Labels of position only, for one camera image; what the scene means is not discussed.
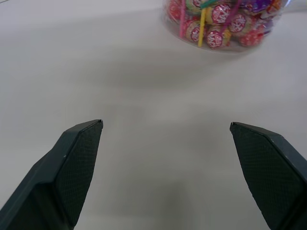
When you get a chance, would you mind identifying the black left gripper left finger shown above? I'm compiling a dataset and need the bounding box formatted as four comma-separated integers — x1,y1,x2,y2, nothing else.
0,119,104,230

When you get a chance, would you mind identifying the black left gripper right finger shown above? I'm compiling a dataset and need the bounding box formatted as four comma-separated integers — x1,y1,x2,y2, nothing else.
229,121,307,230

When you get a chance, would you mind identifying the red wrapped lollipop head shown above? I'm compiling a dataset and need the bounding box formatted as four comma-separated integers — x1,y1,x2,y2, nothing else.
228,13,247,34
238,29,265,48
205,28,231,50
167,0,183,20
211,4,232,26
184,20,208,43

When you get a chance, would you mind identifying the yellow candy stick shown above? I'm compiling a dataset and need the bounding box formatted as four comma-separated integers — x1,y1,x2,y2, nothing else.
197,8,207,47

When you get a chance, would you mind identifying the purple candy stick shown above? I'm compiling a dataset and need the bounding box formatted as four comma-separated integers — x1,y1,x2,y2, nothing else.
222,0,243,33

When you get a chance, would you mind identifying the orange snack wrapper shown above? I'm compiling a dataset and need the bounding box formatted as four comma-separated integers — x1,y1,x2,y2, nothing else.
268,0,284,15

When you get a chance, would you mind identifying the purple plastic snack wrapper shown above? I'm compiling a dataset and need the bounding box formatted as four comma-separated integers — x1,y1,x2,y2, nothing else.
248,0,271,14

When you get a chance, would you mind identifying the pink candy stick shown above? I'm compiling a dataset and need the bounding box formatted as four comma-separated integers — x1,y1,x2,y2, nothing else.
179,0,187,38

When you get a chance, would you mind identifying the clear plastic lollipop jar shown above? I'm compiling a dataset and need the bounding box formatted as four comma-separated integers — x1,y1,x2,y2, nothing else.
161,0,307,54

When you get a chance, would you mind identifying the teal green candy stick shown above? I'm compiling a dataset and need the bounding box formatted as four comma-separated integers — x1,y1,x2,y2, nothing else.
200,0,218,9

